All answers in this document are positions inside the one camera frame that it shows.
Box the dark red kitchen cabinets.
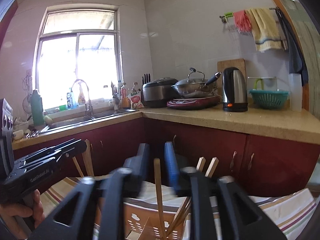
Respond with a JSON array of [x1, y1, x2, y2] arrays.
[[13, 113, 319, 197]]

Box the person's left hand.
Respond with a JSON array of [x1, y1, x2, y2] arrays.
[[1, 190, 46, 239]]

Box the beige perforated utensil caddy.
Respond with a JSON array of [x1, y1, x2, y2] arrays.
[[124, 198, 183, 239]]

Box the white blue ceramic bowl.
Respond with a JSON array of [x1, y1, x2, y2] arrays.
[[12, 129, 24, 140]]

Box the stainless steel sink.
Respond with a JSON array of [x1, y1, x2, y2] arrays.
[[39, 109, 136, 134]]

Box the green thermos flask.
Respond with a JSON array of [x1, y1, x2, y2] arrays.
[[30, 89, 45, 127]]

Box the striped tablecloth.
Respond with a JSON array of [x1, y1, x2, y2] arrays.
[[40, 178, 318, 239]]

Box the blue label bottle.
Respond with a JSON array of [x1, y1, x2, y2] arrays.
[[67, 92, 74, 109]]

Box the hanging mesh strainer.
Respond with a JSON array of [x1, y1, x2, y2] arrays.
[[22, 72, 33, 114]]

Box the dish soap spray bottle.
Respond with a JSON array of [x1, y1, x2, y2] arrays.
[[78, 83, 86, 105]]

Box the chrome sink faucet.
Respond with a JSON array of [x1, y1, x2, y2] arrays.
[[71, 79, 93, 117]]

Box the orange sauce bottle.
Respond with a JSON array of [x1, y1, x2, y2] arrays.
[[121, 82, 131, 109]]

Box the red induction cooktop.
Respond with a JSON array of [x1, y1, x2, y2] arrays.
[[167, 95, 220, 111]]

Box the red white snack bag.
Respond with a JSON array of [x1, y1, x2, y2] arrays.
[[127, 92, 144, 109]]

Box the stainless electric kettle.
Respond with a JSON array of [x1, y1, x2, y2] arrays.
[[222, 67, 248, 112]]

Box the beige stone countertop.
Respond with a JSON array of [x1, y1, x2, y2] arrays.
[[12, 106, 319, 150]]

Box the teal plastic colander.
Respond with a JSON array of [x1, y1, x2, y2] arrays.
[[249, 89, 289, 110]]

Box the black rice cooker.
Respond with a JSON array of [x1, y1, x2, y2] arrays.
[[142, 77, 178, 108]]

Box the steel wok with lid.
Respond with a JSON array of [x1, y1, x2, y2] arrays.
[[171, 67, 222, 99]]

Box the knife block with knives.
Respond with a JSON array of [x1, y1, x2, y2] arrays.
[[142, 73, 151, 89]]

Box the wooden cutting board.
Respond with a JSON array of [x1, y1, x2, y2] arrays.
[[216, 58, 247, 98]]

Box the translucent plastic container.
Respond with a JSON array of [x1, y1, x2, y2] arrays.
[[289, 73, 303, 112]]

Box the dark blue hanging cloth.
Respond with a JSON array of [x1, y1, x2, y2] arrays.
[[275, 7, 309, 87]]

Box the pink rubber gloves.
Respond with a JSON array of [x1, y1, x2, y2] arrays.
[[233, 10, 252, 33]]

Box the yellow hanging towel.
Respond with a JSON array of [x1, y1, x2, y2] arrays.
[[245, 8, 282, 52]]

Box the wooden framed glass door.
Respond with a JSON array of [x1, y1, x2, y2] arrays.
[[273, 0, 319, 118]]

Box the window with white frame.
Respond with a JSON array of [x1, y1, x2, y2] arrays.
[[34, 4, 122, 109]]

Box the wall towel rack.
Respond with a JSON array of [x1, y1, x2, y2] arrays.
[[219, 6, 281, 26]]

